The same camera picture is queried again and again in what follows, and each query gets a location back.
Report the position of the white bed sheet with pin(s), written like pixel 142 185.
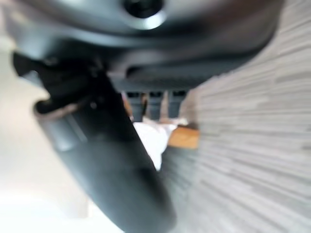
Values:
pixel 151 143

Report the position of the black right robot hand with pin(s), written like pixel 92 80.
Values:
pixel 102 136

